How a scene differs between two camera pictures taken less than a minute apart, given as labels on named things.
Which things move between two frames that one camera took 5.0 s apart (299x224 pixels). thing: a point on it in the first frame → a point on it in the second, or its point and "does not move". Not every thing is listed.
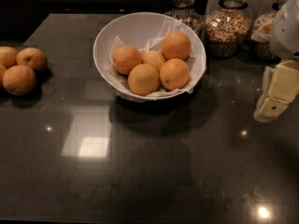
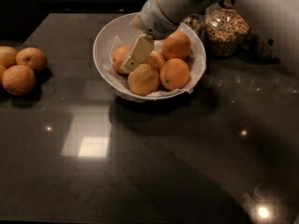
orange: (126, 57) does not move
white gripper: (286, 35) → (154, 17)
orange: (143, 79) does not move
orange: (33, 57) does not move
